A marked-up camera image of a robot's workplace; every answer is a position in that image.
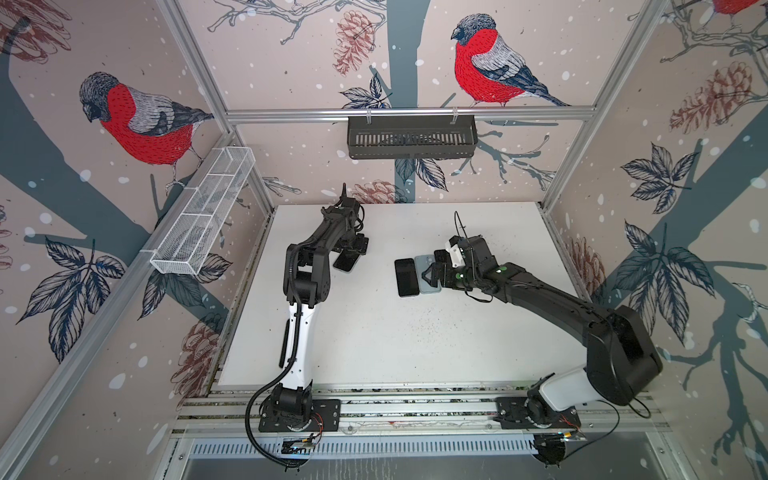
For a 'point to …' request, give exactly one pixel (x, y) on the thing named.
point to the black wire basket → (380, 137)
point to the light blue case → (423, 262)
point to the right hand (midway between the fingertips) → (432, 279)
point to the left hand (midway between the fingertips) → (352, 250)
